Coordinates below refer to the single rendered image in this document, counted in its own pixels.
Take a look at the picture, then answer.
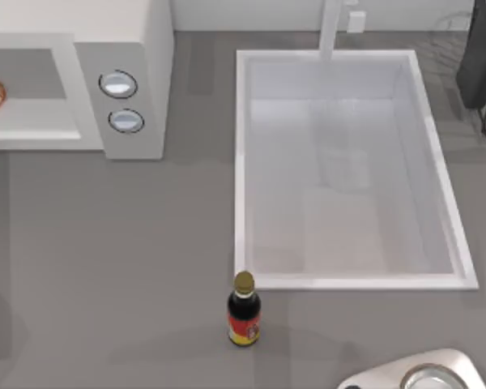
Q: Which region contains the white sink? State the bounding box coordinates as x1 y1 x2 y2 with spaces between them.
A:
233 49 480 292

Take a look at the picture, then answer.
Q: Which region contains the dark sauce bottle gold cap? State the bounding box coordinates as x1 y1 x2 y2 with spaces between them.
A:
227 271 263 348

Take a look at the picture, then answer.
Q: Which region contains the small round microwave knob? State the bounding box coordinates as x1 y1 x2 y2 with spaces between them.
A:
107 108 146 134

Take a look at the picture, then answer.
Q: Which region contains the large round microwave knob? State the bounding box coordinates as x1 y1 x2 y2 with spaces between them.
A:
98 70 139 100

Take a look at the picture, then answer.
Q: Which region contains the pale microwave oven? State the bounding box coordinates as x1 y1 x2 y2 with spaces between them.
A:
0 0 174 161

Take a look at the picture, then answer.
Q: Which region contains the tall white tap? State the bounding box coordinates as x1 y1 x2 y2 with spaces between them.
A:
318 0 343 62

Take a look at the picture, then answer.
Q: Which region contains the white kitchen scale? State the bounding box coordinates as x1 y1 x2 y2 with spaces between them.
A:
335 348 486 389

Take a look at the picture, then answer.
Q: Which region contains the white wall socket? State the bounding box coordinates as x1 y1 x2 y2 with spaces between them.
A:
347 11 366 34

